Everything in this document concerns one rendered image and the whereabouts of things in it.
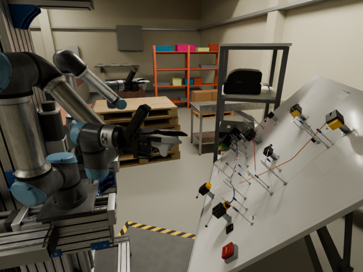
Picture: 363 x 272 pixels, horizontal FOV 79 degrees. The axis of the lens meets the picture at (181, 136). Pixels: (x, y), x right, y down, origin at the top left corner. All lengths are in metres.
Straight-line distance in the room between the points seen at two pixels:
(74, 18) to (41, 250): 9.23
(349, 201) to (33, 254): 1.13
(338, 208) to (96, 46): 9.49
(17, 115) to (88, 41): 9.01
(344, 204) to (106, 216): 0.93
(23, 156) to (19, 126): 0.11
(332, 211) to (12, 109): 1.01
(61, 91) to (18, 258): 0.69
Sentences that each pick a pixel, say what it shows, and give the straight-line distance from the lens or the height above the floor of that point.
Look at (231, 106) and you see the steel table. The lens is 3.91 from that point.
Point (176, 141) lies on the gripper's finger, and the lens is 0.61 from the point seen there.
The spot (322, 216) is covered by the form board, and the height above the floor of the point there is 1.36.
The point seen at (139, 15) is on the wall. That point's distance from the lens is 9.81.
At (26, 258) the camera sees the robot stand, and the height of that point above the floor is 1.04.
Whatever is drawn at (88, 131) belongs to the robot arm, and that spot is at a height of 1.58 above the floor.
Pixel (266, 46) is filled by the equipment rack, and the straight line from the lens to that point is 1.82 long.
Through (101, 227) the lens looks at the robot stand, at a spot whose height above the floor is 1.02.
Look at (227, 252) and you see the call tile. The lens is 0.94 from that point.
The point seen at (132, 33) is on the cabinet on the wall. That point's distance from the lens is 9.47.
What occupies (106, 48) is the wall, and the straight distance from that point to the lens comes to 9.76.
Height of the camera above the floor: 1.82
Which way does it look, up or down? 22 degrees down
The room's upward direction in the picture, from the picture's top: straight up
